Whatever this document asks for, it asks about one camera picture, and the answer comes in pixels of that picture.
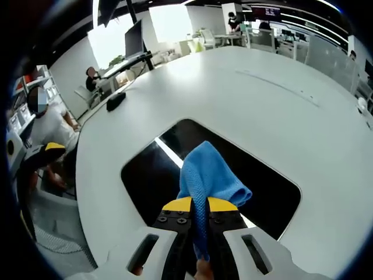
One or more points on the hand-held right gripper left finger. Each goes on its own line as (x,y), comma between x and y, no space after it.
(151,253)

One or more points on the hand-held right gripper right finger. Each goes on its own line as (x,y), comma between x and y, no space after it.
(247,256)

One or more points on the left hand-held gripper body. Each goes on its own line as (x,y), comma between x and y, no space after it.
(17,157)

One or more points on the blue cleaning cloth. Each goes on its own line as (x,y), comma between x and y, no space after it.
(207,172)

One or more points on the person's right hand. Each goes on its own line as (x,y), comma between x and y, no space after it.
(203,271)

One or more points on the white storage shelf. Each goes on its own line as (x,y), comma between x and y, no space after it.
(26,99)

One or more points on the black case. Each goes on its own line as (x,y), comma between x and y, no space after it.
(116,101)

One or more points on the green plant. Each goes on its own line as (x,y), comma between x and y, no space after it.
(116,60)

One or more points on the standing desk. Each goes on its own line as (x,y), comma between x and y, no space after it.
(128,62)

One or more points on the black computer monitor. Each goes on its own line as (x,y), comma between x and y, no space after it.
(134,39)

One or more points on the curved ceiling light strip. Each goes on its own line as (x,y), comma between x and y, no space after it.
(96,11)

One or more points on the black hanging panel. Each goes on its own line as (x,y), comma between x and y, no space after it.
(109,11)

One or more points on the white power strip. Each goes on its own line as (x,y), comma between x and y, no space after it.
(277,86)

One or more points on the frosted glass partition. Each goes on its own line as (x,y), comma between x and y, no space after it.
(332,62)

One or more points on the white mesh office chair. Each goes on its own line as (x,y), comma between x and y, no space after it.
(260,39)

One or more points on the wall screen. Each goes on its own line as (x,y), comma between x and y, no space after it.
(266,13)

